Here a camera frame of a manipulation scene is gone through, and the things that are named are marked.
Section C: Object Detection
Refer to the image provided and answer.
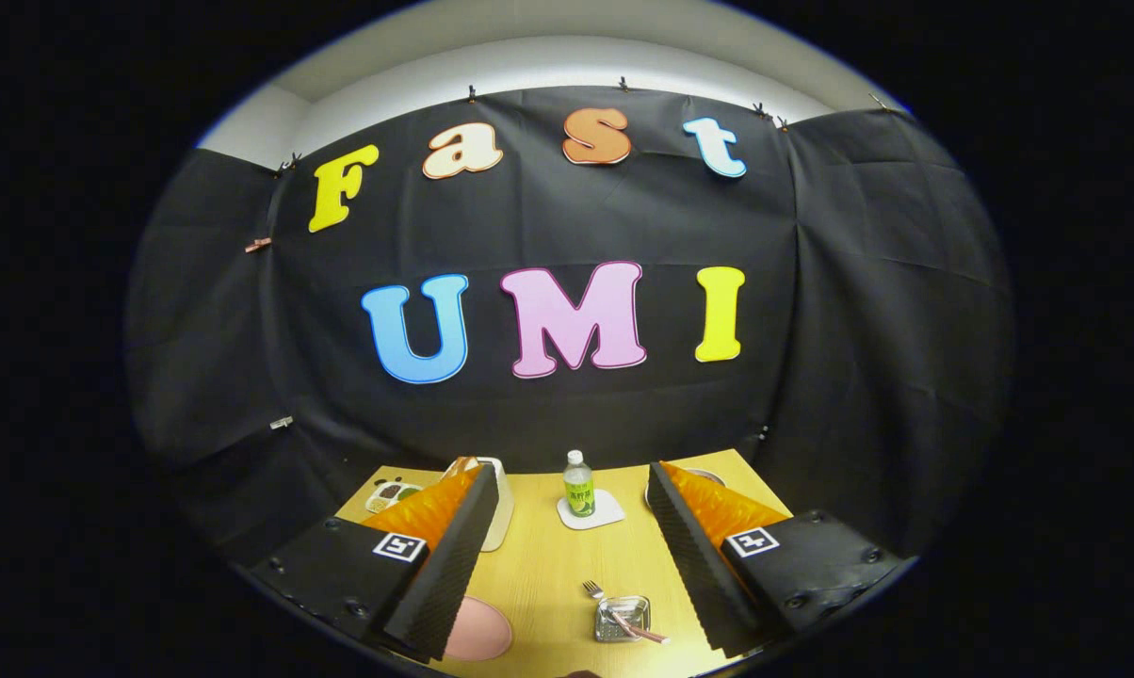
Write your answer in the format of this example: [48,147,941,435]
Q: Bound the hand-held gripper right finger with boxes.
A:
[646,460,909,658]

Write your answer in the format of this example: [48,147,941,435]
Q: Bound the spoon with red checkered handle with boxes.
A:
[614,607,670,646]

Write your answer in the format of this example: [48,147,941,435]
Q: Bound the white food plate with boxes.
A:
[644,468,726,509]

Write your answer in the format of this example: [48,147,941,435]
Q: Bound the black backdrop cloth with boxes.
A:
[124,85,1015,566]

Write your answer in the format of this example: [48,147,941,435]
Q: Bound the white compartment seasoning dish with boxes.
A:
[364,477,424,514]

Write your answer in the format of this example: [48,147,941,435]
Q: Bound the green label drink bottle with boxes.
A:
[563,449,596,519]

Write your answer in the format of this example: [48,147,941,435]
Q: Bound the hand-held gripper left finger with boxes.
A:
[250,461,501,664]

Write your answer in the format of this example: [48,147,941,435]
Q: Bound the perforated metal basket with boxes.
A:
[593,595,653,644]

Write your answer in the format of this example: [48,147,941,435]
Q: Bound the white square coaster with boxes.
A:
[557,489,626,531]

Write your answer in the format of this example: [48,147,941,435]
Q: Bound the fork with red checkered handle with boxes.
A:
[582,580,648,634]

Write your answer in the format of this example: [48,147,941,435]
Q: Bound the white toaster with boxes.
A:
[473,456,515,553]

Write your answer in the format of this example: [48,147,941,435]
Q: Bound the pink plate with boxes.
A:
[443,596,513,662]

